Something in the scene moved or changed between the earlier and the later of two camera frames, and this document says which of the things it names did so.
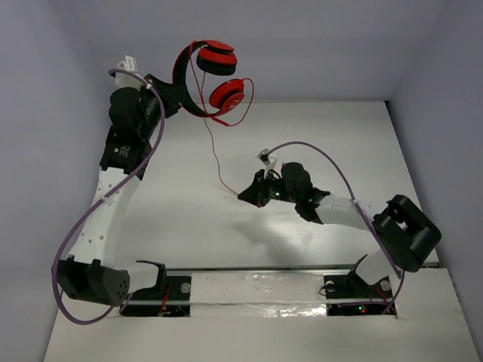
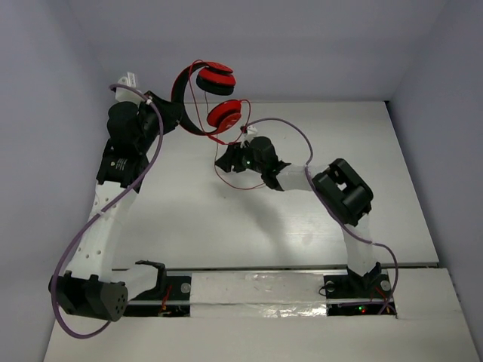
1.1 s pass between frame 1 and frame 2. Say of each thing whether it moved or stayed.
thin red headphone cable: moved
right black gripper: moved
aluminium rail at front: stayed
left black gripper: moved
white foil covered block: stayed
